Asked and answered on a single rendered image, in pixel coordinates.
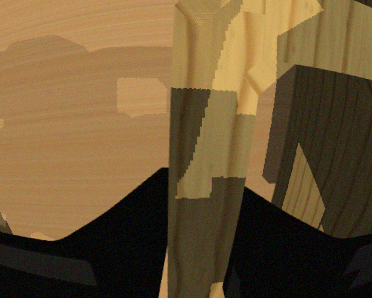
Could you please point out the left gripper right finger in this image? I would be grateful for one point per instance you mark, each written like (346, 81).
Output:
(275, 255)

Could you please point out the wooden maze board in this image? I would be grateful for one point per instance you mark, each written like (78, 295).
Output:
(225, 54)

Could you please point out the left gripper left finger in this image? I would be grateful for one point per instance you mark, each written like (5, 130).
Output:
(120, 254)

